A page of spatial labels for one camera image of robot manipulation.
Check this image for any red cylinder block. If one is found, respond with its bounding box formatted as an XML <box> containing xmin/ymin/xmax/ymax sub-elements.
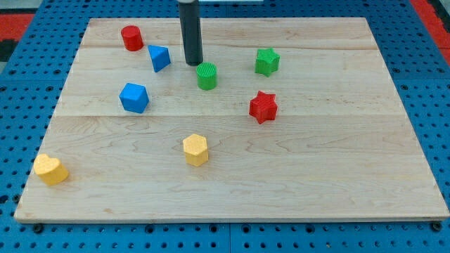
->
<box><xmin>121</xmin><ymin>25</ymin><xmax>143</xmax><ymax>51</ymax></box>

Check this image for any red star block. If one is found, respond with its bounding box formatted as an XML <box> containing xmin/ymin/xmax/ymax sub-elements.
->
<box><xmin>249</xmin><ymin>91</ymin><xmax>278</xmax><ymax>124</ymax></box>

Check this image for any blue triangular prism block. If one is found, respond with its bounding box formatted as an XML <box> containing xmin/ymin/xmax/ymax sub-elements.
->
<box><xmin>148</xmin><ymin>45</ymin><xmax>171</xmax><ymax>72</ymax></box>

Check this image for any light wooden board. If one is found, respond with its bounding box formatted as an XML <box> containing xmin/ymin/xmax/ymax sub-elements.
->
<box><xmin>15</xmin><ymin>18</ymin><xmax>449</xmax><ymax>223</ymax></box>

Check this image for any green star block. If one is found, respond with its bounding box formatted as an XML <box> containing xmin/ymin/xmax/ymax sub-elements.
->
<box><xmin>255</xmin><ymin>48</ymin><xmax>280</xmax><ymax>77</ymax></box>

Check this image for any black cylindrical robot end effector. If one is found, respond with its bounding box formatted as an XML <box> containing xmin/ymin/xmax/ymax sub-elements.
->
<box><xmin>177</xmin><ymin>0</ymin><xmax>203</xmax><ymax>66</ymax></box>

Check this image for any yellow hexagon block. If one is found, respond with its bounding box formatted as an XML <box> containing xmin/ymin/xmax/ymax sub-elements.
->
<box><xmin>183</xmin><ymin>134</ymin><xmax>209</xmax><ymax>167</ymax></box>

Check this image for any green cylinder block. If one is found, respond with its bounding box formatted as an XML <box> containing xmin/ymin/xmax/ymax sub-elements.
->
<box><xmin>196</xmin><ymin>62</ymin><xmax>217</xmax><ymax>91</ymax></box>

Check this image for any yellow heart block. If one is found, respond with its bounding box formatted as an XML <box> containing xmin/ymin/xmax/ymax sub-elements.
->
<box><xmin>33</xmin><ymin>153</ymin><xmax>69</xmax><ymax>186</ymax></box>

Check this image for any blue cube block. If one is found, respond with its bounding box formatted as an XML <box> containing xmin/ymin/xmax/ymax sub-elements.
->
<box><xmin>119</xmin><ymin>83</ymin><xmax>150</xmax><ymax>113</ymax></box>

